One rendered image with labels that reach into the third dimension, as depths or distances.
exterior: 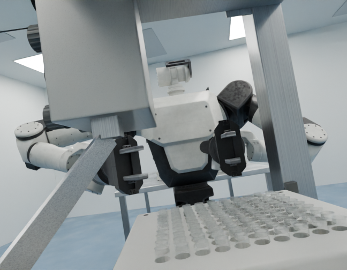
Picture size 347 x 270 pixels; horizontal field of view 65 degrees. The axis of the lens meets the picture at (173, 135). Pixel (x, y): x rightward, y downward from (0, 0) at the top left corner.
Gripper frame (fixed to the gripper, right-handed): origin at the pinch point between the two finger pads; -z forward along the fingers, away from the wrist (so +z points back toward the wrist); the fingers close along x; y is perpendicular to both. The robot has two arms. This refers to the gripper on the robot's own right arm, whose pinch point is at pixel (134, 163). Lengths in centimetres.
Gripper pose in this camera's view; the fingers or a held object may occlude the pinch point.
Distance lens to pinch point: 54.1
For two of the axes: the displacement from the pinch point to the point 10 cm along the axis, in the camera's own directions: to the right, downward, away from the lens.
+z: -5.4, 1.5, 8.3
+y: -8.2, 0.9, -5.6
